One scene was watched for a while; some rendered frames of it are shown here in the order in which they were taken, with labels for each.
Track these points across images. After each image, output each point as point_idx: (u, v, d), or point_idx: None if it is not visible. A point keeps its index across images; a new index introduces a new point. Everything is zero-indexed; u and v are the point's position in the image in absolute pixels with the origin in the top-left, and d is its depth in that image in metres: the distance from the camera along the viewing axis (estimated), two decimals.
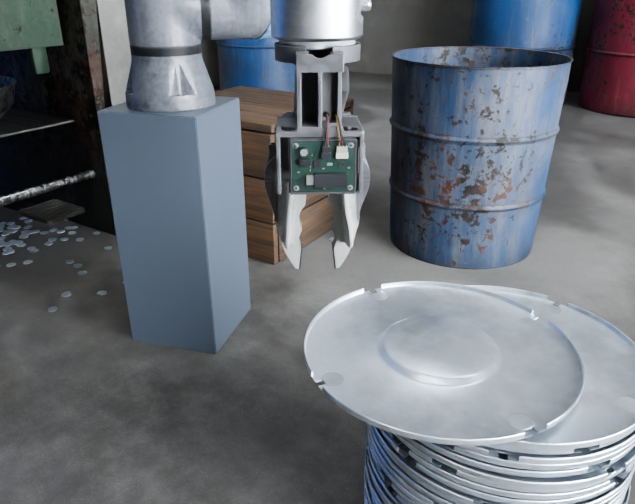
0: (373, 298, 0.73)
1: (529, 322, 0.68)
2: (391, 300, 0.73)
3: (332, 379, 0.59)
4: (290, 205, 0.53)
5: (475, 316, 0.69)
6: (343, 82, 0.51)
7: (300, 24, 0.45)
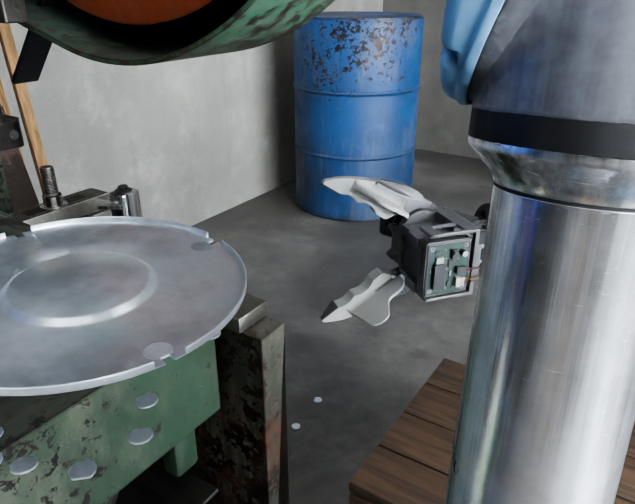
0: (166, 344, 0.45)
1: None
2: (136, 346, 0.44)
3: (201, 245, 0.60)
4: (398, 212, 0.56)
5: (2, 338, 0.45)
6: None
7: None
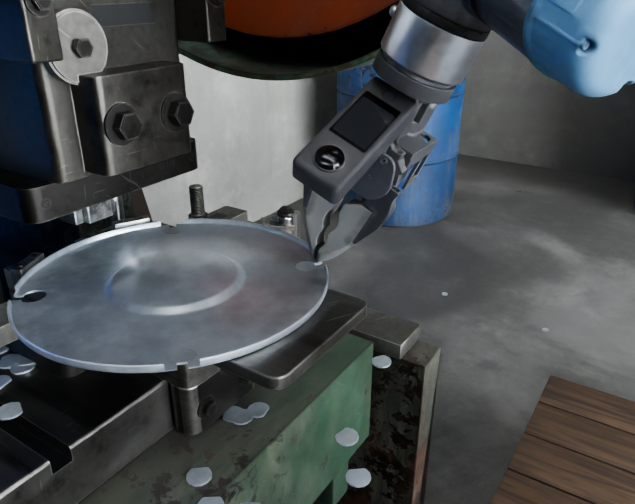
0: (301, 262, 0.60)
1: (181, 355, 0.45)
2: (293, 271, 0.58)
3: (172, 230, 0.67)
4: None
5: (222, 317, 0.50)
6: None
7: None
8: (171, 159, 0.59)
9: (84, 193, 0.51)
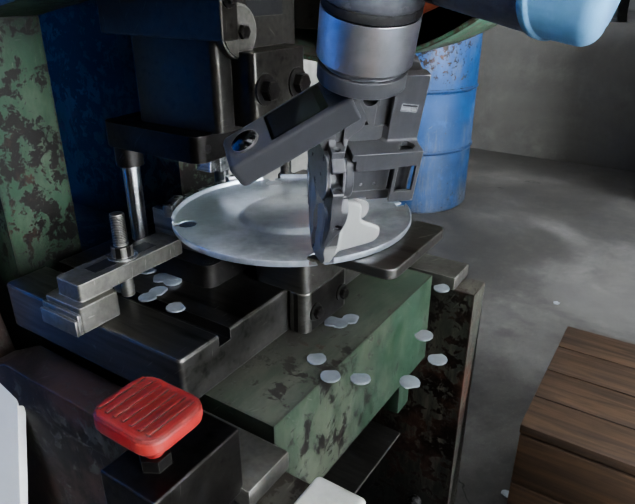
0: (267, 183, 0.83)
1: (389, 205, 0.75)
2: (282, 185, 0.83)
3: None
4: (360, 214, 0.54)
5: None
6: None
7: (415, 49, 0.44)
8: None
9: None
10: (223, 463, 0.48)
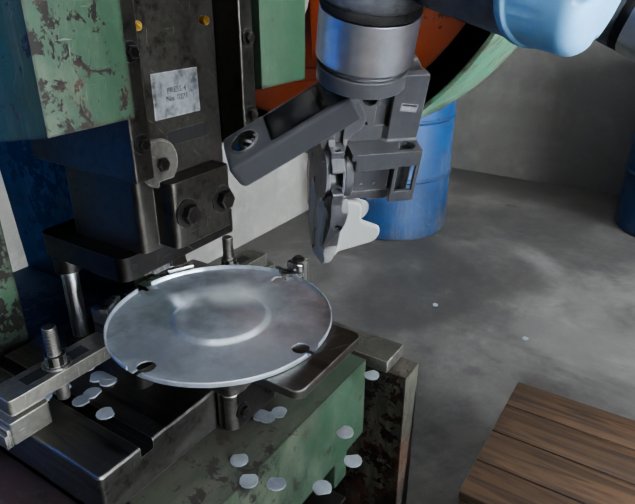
0: None
1: (153, 291, 0.83)
2: (150, 357, 0.69)
3: None
4: (360, 214, 0.54)
5: (157, 312, 0.78)
6: None
7: (415, 48, 0.44)
8: None
9: (157, 258, 0.72)
10: None
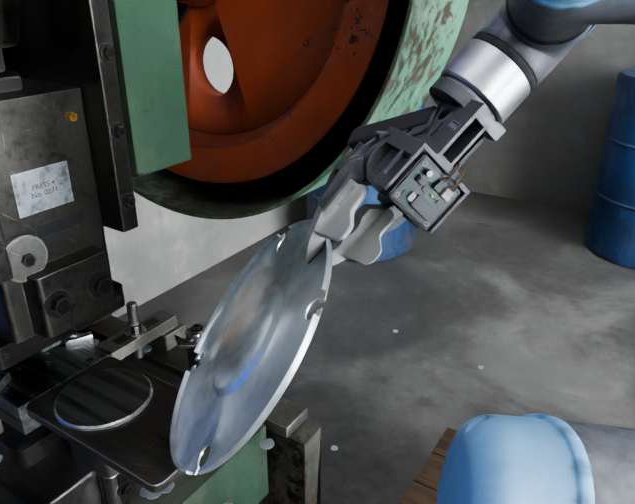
0: None
1: None
2: (205, 441, 0.58)
3: None
4: (357, 205, 0.55)
5: (204, 381, 0.67)
6: None
7: (492, 85, 0.52)
8: None
9: (34, 344, 0.74)
10: None
